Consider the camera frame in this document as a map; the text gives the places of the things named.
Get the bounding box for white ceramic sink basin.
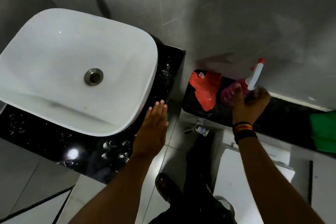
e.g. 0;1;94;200
0;8;159;137

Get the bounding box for pink spray bottle white trigger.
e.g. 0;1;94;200
220;58;265;108

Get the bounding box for green cloth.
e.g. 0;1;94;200
309;111;336;154

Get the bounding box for metal sink drain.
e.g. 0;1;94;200
84;68;104;86

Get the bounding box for red cloth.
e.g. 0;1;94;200
190;71;222;112

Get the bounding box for chrome water valve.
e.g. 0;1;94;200
184;118;210;137

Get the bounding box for person's right forearm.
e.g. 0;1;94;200
237;137;325;224

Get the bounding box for person's left hand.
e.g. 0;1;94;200
131;100;169;159

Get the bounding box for black sandal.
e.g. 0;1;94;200
155;172;185;206

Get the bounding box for black trousers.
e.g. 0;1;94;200
148;137;237;224

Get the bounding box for person's left forearm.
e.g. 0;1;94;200
69;152;158;224

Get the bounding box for striped black wristband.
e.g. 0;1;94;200
232;121;258;144

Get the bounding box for person's right hand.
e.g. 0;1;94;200
232;83;271;126

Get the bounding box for white toilet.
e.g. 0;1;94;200
212;129;296;224

